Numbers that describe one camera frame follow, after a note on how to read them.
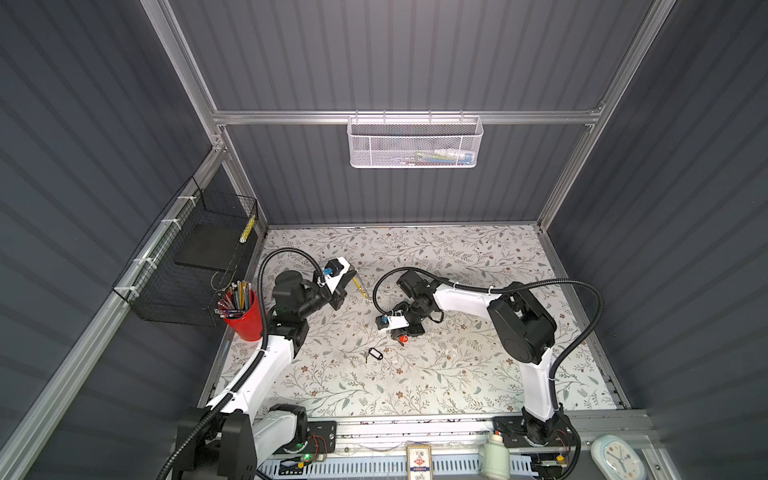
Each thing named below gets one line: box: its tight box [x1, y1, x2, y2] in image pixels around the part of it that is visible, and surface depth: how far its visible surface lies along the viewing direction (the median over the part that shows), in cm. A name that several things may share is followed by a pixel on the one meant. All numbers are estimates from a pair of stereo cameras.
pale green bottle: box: [479, 434, 511, 480], surface depth 66 cm
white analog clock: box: [591, 434, 647, 480], surface depth 70 cm
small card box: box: [406, 445, 434, 480], surface depth 71 cm
